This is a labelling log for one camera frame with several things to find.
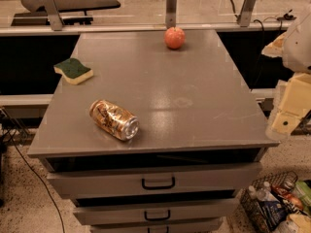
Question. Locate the blue snack bag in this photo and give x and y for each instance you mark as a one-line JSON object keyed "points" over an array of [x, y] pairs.
{"points": [[274, 213]]}

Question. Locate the right metal bracket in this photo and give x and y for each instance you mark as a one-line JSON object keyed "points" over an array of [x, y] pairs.
{"points": [[244, 18]]}

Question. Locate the red apple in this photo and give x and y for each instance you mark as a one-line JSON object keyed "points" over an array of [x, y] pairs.
{"points": [[174, 37]]}

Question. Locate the wire mesh basket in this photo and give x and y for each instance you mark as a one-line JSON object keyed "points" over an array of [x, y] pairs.
{"points": [[254, 208]]}

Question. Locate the orange soda can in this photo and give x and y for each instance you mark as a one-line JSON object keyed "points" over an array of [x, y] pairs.
{"points": [[115, 120]]}

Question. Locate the middle metal bracket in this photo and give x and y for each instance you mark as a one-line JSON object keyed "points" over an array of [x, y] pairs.
{"points": [[170, 13]]}

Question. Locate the clear plastic bottle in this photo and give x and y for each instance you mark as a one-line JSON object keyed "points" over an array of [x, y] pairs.
{"points": [[264, 193]]}

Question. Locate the bottom drawer black handle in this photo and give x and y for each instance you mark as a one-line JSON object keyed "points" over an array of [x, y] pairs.
{"points": [[161, 229]]}

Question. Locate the drawer black handle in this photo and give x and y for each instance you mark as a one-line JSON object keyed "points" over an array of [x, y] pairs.
{"points": [[148, 184], [157, 216], [161, 229]]}

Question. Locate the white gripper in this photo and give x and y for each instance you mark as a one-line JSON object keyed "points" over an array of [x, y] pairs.
{"points": [[299, 48]]}

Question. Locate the green yellow sponge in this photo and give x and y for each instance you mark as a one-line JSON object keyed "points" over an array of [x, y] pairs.
{"points": [[73, 71]]}

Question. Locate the grey drawer cabinet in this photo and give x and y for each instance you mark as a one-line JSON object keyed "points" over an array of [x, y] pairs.
{"points": [[198, 123]]}

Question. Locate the metal bracket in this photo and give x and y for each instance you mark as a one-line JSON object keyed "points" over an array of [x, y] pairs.
{"points": [[54, 18], [244, 18], [170, 13]]}

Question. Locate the middle drawer black handle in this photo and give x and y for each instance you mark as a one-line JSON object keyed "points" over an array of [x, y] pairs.
{"points": [[157, 216]]}

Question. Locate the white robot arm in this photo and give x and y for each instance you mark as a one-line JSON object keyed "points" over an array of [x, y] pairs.
{"points": [[294, 47]]}

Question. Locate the left metal bracket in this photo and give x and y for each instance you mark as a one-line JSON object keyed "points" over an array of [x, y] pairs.
{"points": [[54, 18]]}

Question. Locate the top drawer black handle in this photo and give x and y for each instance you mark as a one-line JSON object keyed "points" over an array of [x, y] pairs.
{"points": [[148, 184]]}

